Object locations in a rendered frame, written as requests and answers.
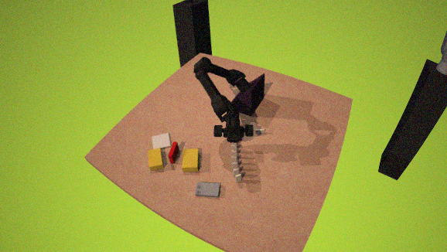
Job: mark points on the yellow rectangular block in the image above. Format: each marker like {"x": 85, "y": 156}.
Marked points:
{"x": 190, "y": 160}
{"x": 155, "y": 159}

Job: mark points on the red rectangular block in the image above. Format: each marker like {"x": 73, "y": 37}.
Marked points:
{"x": 173, "y": 152}

